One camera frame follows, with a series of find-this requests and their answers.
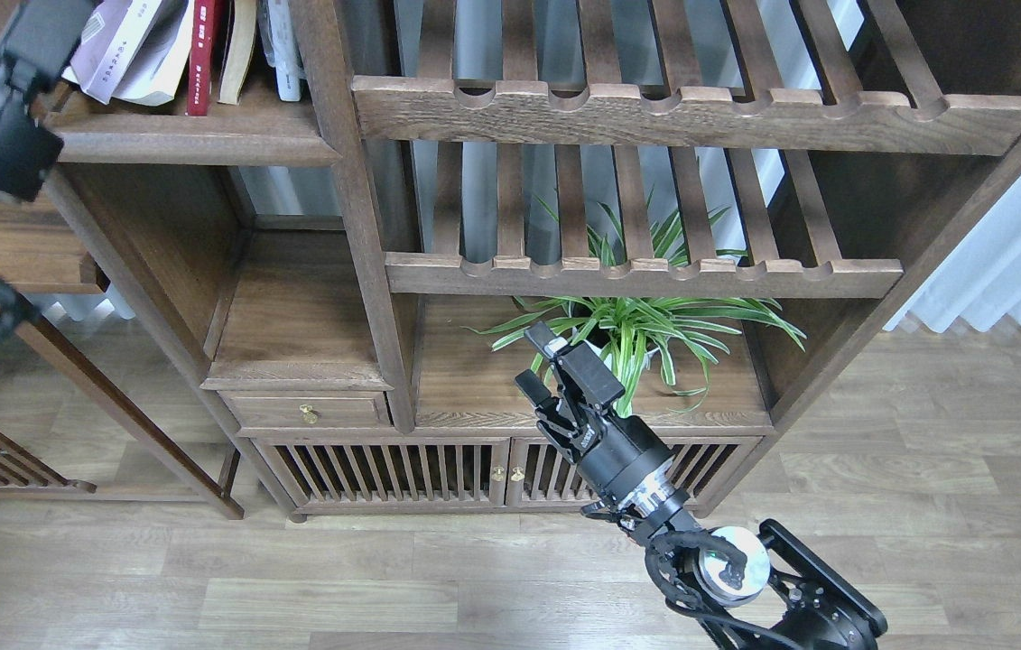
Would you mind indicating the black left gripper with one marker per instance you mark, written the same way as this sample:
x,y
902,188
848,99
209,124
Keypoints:
x,y
35,46

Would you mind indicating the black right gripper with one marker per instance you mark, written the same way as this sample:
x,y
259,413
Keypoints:
x,y
619,458

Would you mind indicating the pale lavender cover book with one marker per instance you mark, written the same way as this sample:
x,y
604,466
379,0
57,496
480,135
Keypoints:
x,y
109,42

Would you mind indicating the yellow green cover book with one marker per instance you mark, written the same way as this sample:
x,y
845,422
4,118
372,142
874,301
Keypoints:
x,y
157,68

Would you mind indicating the red cover book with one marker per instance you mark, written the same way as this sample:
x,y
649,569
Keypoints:
x,y
200,61

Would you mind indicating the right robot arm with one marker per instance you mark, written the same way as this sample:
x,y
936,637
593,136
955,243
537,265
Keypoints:
x,y
747,590

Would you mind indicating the green spider plant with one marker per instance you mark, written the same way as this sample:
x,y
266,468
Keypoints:
x,y
694,323

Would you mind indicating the upright cream paged book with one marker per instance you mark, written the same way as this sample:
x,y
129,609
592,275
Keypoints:
x,y
241,31

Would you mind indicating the upright white book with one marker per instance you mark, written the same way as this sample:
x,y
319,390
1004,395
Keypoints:
x,y
280,48

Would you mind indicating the dark wooden bookshelf unit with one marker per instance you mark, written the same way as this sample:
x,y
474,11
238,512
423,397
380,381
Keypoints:
x,y
337,251

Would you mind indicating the brass drawer knob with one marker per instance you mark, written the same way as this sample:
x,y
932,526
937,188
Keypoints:
x,y
309,415

